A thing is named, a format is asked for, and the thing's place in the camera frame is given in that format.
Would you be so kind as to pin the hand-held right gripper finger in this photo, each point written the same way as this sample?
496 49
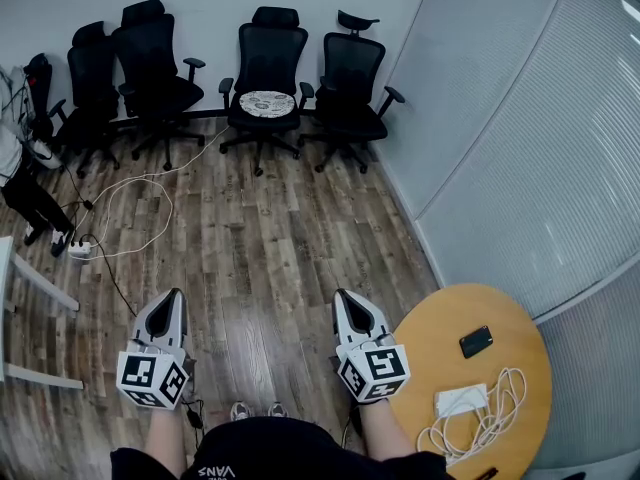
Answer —
341 323
380 325

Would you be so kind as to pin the black phone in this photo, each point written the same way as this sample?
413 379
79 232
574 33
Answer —
476 342

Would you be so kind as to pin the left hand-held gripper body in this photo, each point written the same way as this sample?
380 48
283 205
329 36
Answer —
150 373

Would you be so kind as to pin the black mesh office chair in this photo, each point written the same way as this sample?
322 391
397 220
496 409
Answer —
147 53
92 83
40 108
270 48

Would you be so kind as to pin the person's left forearm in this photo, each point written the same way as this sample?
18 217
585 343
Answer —
165 438

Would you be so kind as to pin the white power strip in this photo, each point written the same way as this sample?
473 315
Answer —
80 250

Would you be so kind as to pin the person's right forearm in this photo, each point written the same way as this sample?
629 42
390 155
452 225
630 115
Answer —
385 428

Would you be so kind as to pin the white desk frame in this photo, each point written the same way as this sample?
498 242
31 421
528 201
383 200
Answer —
42 285

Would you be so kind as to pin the person's black shirt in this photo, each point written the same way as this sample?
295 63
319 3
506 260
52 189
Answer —
280 448

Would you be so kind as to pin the white power adapter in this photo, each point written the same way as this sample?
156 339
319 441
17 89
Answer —
461 399

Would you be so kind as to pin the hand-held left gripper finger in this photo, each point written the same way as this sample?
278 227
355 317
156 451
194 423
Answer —
181 323
142 325

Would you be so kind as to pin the person's right shoe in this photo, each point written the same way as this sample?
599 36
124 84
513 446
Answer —
277 410

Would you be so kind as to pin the black chair with tilted headrest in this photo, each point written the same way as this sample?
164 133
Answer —
352 68

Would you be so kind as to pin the round floral cushion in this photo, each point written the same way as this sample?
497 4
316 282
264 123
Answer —
265 104

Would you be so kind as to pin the person's shoe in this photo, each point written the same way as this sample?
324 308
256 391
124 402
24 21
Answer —
241 411
277 410

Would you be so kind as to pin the round wooden table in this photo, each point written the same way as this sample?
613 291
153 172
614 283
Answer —
500 313

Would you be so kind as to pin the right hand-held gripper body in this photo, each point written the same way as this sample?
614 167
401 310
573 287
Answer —
380 368

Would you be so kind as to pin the person's left shoe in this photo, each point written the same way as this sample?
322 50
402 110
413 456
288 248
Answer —
241 411

